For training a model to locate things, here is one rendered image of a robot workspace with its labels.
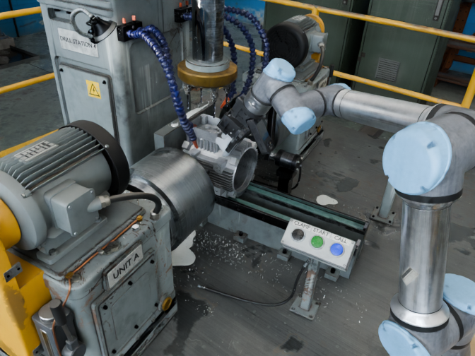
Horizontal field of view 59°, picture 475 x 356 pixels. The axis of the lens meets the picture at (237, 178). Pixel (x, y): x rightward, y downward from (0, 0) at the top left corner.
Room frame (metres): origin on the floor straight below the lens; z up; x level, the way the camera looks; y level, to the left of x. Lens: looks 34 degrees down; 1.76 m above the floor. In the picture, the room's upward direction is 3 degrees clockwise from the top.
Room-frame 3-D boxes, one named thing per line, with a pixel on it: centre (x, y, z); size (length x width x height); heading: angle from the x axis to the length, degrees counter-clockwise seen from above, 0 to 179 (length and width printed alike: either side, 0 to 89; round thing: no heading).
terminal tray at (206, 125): (1.21, 0.10, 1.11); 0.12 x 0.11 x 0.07; 62
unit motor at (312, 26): (1.75, -0.25, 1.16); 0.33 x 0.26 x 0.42; 153
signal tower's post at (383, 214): (1.22, -0.55, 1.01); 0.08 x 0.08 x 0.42; 63
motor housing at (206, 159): (1.19, 0.06, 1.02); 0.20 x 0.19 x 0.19; 62
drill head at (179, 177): (0.88, 0.23, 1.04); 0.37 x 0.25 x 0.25; 153
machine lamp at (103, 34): (1.10, 0.38, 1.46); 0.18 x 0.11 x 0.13; 63
